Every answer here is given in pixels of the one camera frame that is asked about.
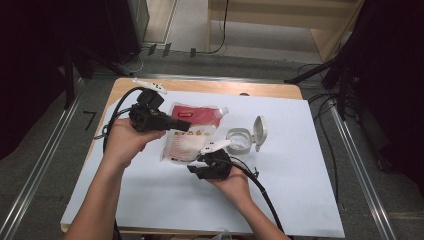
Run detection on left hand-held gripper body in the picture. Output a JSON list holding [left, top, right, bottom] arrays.
[[128, 77, 174, 133]]

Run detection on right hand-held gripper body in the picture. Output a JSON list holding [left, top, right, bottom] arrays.
[[199, 139, 235, 181]]

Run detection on red and white refill pouch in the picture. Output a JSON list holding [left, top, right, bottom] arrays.
[[160, 102, 230, 166]]

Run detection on white lidded plastic container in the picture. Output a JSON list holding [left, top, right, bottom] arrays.
[[225, 115, 269, 156]]

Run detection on person's right hand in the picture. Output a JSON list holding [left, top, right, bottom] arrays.
[[206, 167, 253, 205]]

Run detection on person's left hand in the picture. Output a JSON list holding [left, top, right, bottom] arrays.
[[103, 117, 167, 169]]

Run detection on wooden table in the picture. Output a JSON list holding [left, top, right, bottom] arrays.
[[60, 77, 344, 236]]

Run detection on black metal stand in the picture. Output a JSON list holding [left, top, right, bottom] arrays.
[[62, 46, 96, 110]]

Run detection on black cabinet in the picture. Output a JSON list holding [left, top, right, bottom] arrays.
[[103, 0, 151, 65]]

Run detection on dark curtain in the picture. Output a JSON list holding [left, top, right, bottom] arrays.
[[346, 0, 424, 196], [0, 0, 113, 161]]

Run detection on black tripod stand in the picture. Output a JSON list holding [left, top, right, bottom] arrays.
[[284, 46, 363, 118]]

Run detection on left hand-held gripper black cable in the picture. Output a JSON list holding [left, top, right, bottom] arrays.
[[94, 86, 148, 240]]

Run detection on hand-held gripper black cable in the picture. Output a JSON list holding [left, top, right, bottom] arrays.
[[94, 86, 148, 240], [221, 155, 286, 234]]

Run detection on right hand-held gripper black cable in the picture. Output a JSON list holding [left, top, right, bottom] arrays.
[[221, 155, 286, 234]]

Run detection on thin black hanging cable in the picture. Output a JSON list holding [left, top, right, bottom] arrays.
[[208, 0, 231, 55]]

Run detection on black floor cables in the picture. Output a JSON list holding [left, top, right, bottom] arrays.
[[306, 64, 340, 203]]

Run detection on metal floor rail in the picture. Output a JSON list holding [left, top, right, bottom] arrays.
[[328, 99, 398, 240], [0, 78, 85, 240]]

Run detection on light wooden furniture frame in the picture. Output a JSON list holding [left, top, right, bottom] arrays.
[[206, 0, 366, 63]]

